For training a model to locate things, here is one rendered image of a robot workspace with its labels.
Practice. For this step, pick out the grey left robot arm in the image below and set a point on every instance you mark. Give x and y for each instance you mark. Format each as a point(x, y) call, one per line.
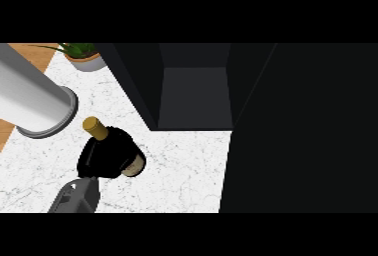
point(76, 198)

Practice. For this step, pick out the green plant in grey pot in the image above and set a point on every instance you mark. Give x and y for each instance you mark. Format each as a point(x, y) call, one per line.
point(85, 56)

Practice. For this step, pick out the dark grey cabinet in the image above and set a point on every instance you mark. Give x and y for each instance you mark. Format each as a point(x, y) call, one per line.
point(194, 96)

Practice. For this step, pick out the dark wine bottle gold cap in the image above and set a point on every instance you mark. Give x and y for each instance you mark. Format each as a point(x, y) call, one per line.
point(95, 128)

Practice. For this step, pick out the white cylinder with grey rim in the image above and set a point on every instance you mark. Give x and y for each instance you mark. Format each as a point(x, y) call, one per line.
point(30, 96)

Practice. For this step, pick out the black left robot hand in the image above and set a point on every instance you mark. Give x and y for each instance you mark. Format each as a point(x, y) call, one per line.
point(101, 160)

